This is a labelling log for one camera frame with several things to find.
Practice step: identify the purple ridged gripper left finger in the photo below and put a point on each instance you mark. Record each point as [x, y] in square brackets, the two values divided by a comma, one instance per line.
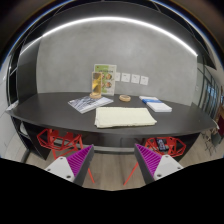
[74, 167]

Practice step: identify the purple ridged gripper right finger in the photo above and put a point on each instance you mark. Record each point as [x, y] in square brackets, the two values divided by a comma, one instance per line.
[153, 165]

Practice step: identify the cream folded towel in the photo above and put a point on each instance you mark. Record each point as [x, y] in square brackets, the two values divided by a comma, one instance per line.
[107, 117]

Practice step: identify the grey cover magazine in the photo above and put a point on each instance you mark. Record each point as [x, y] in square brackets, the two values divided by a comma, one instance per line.
[86, 104]

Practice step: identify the gold acrylic sign stand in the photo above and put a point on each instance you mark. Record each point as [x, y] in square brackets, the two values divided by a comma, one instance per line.
[96, 85]

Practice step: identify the curved ceiling light strip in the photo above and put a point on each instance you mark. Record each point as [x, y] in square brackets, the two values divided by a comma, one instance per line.
[113, 19]

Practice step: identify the right red wire chair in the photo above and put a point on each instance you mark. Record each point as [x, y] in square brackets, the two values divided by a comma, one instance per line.
[163, 146]

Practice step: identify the red wire chair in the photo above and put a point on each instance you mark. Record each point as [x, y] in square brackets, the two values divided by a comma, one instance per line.
[60, 145]
[163, 146]

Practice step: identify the left red wire chair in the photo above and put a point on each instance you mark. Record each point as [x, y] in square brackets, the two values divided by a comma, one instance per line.
[60, 145]

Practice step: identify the white wall socket right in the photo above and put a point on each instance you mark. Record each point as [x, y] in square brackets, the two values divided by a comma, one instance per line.
[144, 80]

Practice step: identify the white wall socket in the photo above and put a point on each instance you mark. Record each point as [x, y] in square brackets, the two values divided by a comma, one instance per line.
[135, 79]
[144, 80]
[117, 76]
[125, 77]

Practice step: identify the white wall socket left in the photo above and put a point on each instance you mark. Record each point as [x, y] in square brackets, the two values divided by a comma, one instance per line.
[117, 76]

